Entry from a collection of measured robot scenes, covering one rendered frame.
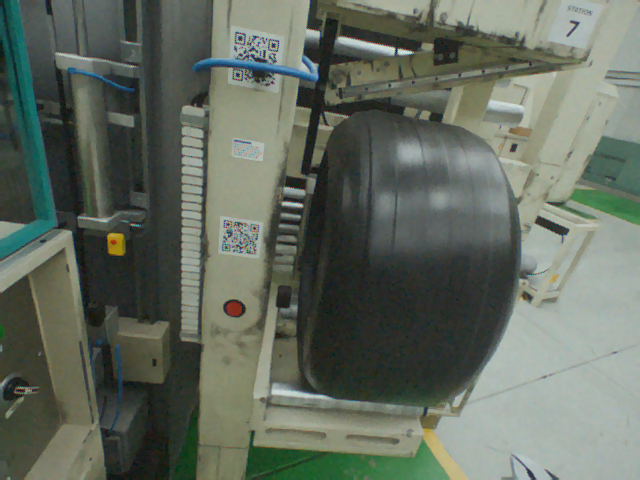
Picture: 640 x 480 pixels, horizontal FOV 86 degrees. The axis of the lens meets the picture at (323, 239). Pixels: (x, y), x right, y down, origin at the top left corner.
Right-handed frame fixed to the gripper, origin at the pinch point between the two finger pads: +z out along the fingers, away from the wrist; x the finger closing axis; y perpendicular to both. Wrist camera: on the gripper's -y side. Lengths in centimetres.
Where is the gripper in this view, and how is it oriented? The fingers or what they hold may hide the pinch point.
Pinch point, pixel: (520, 462)
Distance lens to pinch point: 74.8
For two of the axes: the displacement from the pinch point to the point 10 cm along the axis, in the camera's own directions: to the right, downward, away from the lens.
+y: -3.3, 3.5, 8.8
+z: -5.6, -8.2, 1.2
